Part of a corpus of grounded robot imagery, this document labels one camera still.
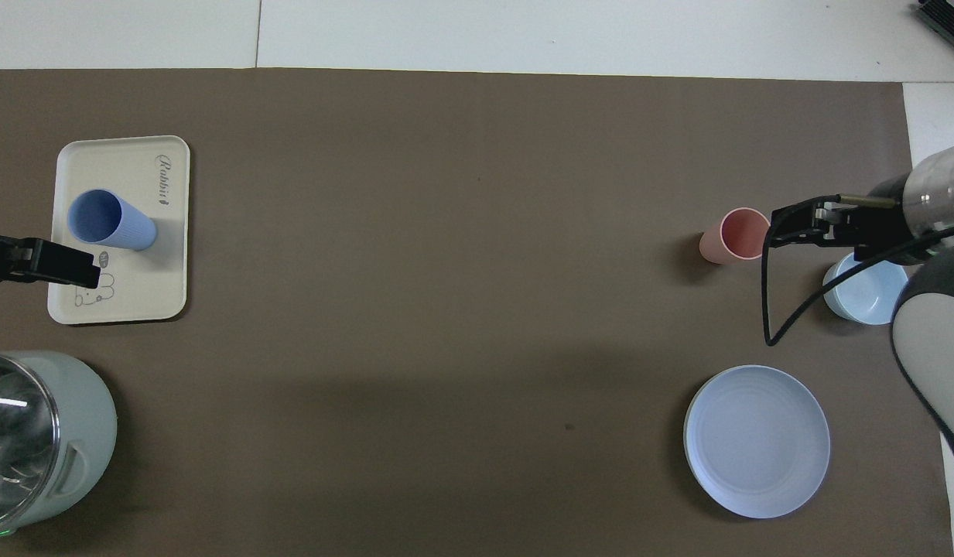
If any light blue round plate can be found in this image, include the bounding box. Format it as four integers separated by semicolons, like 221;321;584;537
683;365;831;519

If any pale green cooking pot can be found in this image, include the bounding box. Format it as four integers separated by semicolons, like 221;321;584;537
0;350;118;540

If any blue ribbed plastic cup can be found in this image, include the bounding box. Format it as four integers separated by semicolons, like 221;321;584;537
67;189;159;252

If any cream rectangular rabbit tray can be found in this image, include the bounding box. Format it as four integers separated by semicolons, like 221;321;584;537
47;135;191;326

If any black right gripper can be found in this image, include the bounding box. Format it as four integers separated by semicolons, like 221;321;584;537
771;197;915;262

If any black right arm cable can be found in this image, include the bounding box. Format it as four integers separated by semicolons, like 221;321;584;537
763;195;954;347

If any brown table mat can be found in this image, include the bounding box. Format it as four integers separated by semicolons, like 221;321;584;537
0;68;954;557

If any glass pot lid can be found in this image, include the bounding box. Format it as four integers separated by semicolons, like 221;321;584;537
0;354;61;527

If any light blue bowl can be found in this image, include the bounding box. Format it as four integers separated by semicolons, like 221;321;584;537
822;254;909;326

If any dark ridged box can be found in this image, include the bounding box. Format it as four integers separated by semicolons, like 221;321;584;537
914;0;954;59

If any pink plastic cup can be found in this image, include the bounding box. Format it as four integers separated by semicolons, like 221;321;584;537
699;207;771;265

